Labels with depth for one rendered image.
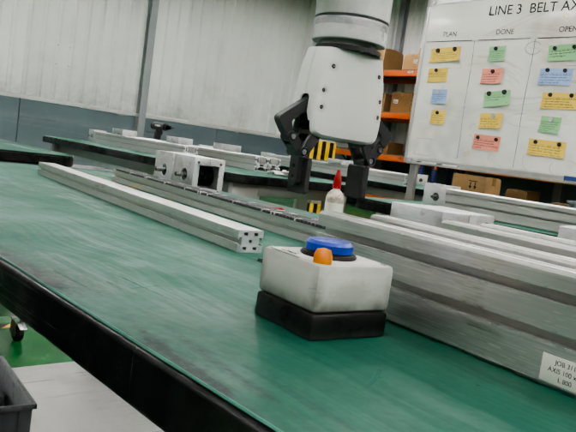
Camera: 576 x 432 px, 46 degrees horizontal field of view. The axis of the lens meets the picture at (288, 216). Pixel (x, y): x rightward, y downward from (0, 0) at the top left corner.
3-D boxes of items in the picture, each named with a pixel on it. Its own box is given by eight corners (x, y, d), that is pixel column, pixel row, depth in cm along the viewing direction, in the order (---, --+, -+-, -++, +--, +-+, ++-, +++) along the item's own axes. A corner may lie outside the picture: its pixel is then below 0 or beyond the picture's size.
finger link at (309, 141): (321, 107, 77) (319, 154, 78) (287, 106, 75) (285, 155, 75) (336, 107, 75) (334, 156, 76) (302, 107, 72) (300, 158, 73)
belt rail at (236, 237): (37, 173, 167) (39, 161, 166) (53, 175, 169) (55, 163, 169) (236, 252, 89) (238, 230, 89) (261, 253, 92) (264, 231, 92)
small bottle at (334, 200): (332, 229, 135) (340, 170, 134) (317, 225, 137) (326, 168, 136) (343, 229, 137) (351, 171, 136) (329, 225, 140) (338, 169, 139)
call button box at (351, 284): (253, 313, 58) (263, 241, 58) (339, 310, 64) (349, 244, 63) (309, 342, 52) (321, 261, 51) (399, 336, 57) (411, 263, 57)
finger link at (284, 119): (331, 91, 77) (329, 140, 78) (274, 88, 72) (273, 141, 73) (338, 91, 76) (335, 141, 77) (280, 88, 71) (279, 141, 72)
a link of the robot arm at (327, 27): (357, 33, 82) (354, 58, 82) (299, 17, 77) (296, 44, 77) (407, 29, 75) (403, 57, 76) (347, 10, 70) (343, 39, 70)
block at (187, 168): (162, 189, 172) (166, 152, 171) (201, 192, 180) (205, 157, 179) (182, 195, 165) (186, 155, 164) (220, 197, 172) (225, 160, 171)
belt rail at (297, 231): (111, 180, 178) (112, 169, 178) (125, 182, 180) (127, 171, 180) (345, 255, 101) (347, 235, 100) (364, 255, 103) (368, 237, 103)
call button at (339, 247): (294, 257, 57) (297, 234, 57) (330, 258, 60) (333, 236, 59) (323, 267, 54) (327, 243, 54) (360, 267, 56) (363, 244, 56)
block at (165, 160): (144, 183, 182) (148, 148, 181) (182, 187, 189) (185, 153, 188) (160, 189, 174) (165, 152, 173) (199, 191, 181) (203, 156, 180)
